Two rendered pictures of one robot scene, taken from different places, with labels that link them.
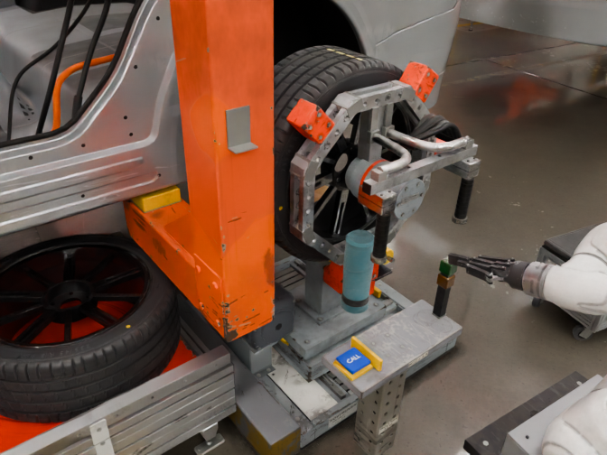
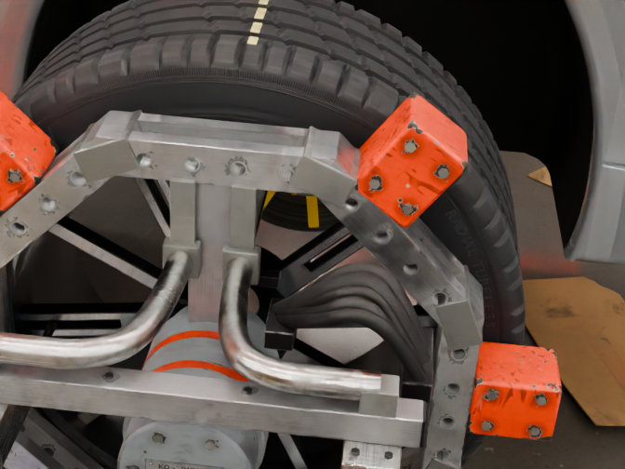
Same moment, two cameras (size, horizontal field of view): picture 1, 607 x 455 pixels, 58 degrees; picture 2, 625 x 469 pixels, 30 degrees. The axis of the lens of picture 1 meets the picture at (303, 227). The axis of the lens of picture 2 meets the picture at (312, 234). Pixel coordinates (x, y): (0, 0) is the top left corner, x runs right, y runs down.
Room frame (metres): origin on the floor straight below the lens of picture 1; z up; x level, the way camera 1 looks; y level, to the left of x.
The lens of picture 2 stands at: (0.81, -0.92, 1.60)
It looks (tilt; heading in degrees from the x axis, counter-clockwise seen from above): 31 degrees down; 42
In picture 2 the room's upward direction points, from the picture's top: 4 degrees clockwise
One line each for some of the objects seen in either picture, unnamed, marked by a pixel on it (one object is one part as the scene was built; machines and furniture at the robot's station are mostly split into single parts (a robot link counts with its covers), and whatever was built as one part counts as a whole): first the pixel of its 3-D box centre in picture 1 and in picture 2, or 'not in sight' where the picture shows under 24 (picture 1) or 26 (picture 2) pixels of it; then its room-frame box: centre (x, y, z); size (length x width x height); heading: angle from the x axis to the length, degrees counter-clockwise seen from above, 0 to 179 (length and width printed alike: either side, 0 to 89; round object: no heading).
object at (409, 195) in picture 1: (384, 185); (203, 405); (1.43, -0.23, 0.85); 0.21 x 0.14 x 0.14; 39
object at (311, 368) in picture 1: (330, 319); not in sight; (1.65, -0.12, 0.13); 0.50 x 0.36 x 0.10; 129
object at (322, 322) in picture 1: (323, 285); not in sight; (1.62, -0.08, 0.32); 0.40 x 0.30 x 0.28; 129
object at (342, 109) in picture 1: (367, 176); (214, 363); (1.49, -0.19, 0.85); 0.54 x 0.07 x 0.54; 129
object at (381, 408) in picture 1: (379, 400); not in sight; (1.19, -0.26, 0.21); 0.10 x 0.10 x 0.42; 39
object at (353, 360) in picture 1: (353, 361); not in sight; (1.10, -0.15, 0.47); 0.07 x 0.07 x 0.02; 39
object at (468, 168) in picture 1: (462, 163); (371, 453); (1.44, -0.45, 0.93); 0.09 x 0.05 x 0.05; 39
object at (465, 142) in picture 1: (428, 125); (306, 293); (1.46, -0.34, 1.03); 0.19 x 0.18 x 0.11; 39
